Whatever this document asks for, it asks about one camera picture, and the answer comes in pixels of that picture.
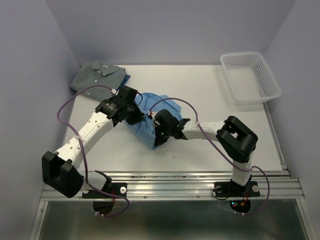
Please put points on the white plastic mesh basket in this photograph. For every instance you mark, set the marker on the white plastic mesh basket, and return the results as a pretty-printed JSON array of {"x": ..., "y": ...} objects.
[{"x": 249, "y": 78}]

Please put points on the folded grey button shirt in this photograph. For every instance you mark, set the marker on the folded grey button shirt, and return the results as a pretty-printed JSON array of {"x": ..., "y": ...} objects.
[{"x": 93, "y": 75}]

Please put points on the folded blue plaid shirt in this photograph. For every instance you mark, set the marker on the folded blue plaid shirt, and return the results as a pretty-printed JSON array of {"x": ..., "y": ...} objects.
[{"x": 124, "y": 81}]

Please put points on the light blue long sleeve shirt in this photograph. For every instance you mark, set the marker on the light blue long sleeve shirt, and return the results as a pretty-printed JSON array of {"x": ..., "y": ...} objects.
[{"x": 145, "y": 130}]

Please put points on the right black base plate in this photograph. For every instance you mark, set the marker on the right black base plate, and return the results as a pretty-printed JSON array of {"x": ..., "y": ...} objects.
[{"x": 230, "y": 189}]

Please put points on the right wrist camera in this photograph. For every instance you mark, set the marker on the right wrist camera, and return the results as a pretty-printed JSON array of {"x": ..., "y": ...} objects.
[{"x": 162, "y": 118}]

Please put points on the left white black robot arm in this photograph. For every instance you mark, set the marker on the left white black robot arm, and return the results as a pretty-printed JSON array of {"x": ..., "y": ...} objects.
[{"x": 66, "y": 169}]

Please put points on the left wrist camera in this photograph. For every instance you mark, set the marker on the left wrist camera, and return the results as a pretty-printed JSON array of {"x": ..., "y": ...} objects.
[{"x": 126, "y": 96}]

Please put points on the aluminium mounting rail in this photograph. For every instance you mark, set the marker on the aluminium mounting rail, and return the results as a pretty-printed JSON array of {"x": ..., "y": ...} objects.
[{"x": 179, "y": 186}]

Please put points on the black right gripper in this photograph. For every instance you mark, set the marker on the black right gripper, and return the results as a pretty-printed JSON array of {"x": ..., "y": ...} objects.
[{"x": 159, "y": 141}]

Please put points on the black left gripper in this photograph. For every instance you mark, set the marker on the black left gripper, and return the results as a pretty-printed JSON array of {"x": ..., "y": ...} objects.
[{"x": 138, "y": 117}]

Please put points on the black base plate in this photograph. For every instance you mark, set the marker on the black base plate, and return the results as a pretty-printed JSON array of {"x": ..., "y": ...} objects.
[
  {"x": 118, "y": 189},
  {"x": 230, "y": 189}
]

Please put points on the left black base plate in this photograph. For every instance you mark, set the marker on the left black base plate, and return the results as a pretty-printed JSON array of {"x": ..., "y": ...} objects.
[{"x": 118, "y": 189}]

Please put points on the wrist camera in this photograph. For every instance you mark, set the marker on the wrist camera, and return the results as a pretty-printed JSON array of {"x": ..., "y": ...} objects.
[
  {"x": 162, "y": 118},
  {"x": 126, "y": 96}
]

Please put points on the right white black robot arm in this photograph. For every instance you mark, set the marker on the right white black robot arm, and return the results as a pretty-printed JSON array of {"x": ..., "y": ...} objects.
[{"x": 231, "y": 138}]

